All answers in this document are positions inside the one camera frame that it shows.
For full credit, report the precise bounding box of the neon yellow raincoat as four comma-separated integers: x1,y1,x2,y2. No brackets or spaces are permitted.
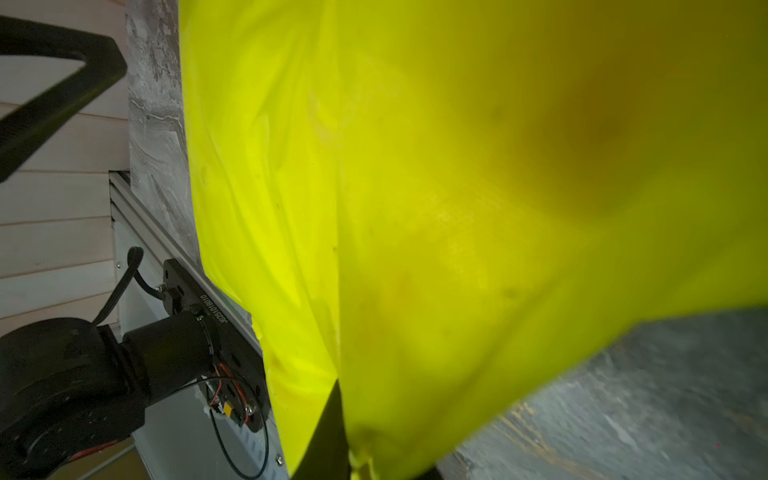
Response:
179,1,767,479

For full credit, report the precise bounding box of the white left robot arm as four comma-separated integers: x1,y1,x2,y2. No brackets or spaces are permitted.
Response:
1,16,268,479

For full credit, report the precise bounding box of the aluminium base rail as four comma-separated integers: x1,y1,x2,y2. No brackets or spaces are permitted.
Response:
109,172,288,479

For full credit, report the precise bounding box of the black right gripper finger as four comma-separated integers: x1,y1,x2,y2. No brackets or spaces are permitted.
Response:
291,382,350,480

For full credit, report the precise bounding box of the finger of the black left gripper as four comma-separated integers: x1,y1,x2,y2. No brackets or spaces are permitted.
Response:
1,16,127,181

